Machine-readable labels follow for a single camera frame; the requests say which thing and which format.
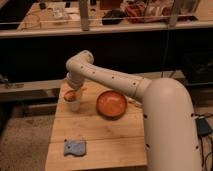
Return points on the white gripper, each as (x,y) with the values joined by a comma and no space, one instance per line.
(75,81)

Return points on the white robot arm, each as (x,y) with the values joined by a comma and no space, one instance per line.
(170,132)

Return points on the white object behind arm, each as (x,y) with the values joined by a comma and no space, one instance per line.
(134,102)

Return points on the orange bowl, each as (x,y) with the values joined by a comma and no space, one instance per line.
(111,104)

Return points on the blue sponge cloth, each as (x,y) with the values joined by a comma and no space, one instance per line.
(75,148)

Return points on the black bag on bench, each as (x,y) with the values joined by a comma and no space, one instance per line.
(113,17)

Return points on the red cloth on bench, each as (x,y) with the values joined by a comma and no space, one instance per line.
(135,12)

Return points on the black device on floor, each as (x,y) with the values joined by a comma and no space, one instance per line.
(203,127)

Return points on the metal post left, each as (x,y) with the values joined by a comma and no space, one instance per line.
(84,18)

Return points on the metal post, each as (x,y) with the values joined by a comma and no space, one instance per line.
(84,18)
(176,8)

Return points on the metal post right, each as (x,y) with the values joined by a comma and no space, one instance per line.
(176,8)

